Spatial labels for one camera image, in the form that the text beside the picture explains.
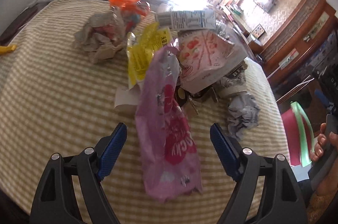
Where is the yellow foil packet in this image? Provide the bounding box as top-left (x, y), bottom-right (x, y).
top-left (126, 22), bottom-right (172, 90)

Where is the low tv cabinet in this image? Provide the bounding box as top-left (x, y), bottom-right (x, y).
top-left (218, 6), bottom-right (263, 55)

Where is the pink strawberry snack box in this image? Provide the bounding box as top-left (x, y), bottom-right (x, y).
top-left (178, 29), bottom-right (247, 94)

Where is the red green trash bin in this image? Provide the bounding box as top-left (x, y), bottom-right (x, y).
top-left (281, 101), bottom-right (315, 167)

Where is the floral paper cup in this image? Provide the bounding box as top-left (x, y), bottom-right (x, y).
top-left (213, 61), bottom-right (248, 99)

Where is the yellow striped table mat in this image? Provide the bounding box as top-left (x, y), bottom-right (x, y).
top-left (0, 0), bottom-right (290, 224)

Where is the person right hand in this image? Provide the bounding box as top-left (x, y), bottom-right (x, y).
top-left (310, 123), bottom-right (337, 162)

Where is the orange snack bag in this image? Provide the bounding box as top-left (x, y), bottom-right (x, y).
top-left (108, 0), bottom-right (150, 32)

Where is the yellow plastic clip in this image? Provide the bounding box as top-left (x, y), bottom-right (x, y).
top-left (0, 45), bottom-right (17, 56)

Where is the white paper receipt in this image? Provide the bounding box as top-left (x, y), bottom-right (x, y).
top-left (114, 85), bottom-right (140, 114)

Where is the brown paper ball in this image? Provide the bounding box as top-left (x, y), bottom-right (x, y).
top-left (73, 8), bottom-right (126, 64)

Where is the grey newspaper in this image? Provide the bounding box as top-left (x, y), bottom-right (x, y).
top-left (228, 92), bottom-right (260, 140)

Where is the wooden dining chair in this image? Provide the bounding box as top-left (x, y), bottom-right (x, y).
top-left (276, 75), bottom-right (315, 105)

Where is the pink snack wrapper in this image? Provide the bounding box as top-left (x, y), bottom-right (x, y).
top-left (135, 45), bottom-right (202, 203)

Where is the white blue milk carton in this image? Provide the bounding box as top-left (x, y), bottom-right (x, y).
top-left (155, 9), bottom-right (216, 31)

